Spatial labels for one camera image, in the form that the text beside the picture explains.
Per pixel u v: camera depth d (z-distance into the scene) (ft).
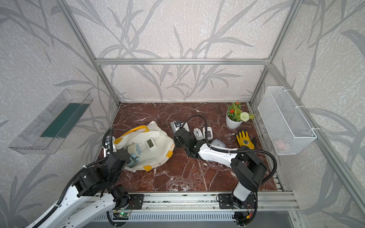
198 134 2.93
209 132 3.22
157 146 3.01
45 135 2.05
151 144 2.99
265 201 2.47
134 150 2.77
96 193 1.51
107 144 1.82
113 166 1.63
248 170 1.45
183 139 2.08
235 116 3.08
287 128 2.03
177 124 2.42
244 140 3.08
